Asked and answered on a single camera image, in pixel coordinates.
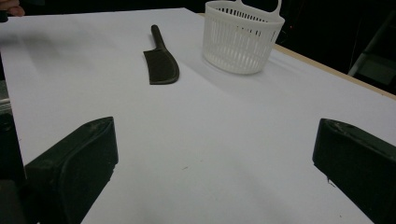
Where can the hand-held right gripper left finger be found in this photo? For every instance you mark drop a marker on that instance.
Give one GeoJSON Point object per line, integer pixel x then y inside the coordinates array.
{"type": "Point", "coordinates": [77, 161]}

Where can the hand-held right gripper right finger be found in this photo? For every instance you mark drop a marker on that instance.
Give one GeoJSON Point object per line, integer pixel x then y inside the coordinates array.
{"type": "Point", "coordinates": [358, 165]}

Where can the dark cylindrical object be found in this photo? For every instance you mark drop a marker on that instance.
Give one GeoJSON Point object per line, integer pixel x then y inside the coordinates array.
{"type": "Point", "coordinates": [162, 67]}

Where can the white plastic basket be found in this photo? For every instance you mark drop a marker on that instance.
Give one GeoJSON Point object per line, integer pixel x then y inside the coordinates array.
{"type": "Point", "coordinates": [236, 46]}

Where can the grey metal stand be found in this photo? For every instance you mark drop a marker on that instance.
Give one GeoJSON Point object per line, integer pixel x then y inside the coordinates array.
{"type": "Point", "coordinates": [370, 46]}

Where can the white table sheet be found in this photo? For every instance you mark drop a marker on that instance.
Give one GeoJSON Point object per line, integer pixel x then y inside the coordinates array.
{"type": "Point", "coordinates": [218, 140]}

